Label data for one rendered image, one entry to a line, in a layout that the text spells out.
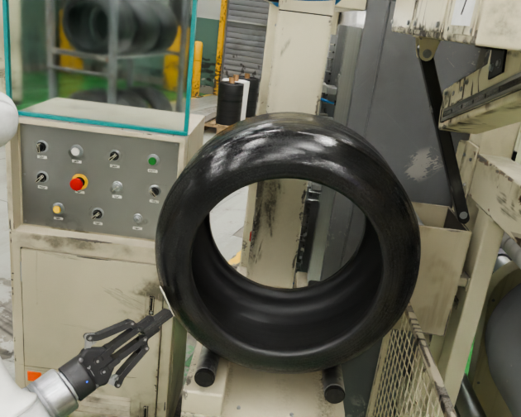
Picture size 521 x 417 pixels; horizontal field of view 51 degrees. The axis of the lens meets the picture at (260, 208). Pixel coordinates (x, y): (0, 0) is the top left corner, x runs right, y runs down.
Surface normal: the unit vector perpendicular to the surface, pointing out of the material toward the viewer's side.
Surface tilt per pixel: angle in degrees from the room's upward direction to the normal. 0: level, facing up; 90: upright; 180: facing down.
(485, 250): 90
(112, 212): 90
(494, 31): 90
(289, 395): 0
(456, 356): 90
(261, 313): 35
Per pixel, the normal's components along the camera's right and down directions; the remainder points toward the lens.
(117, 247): -0.05, 0.33
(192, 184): -0.57, -0.27
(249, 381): 0.11, -0.94
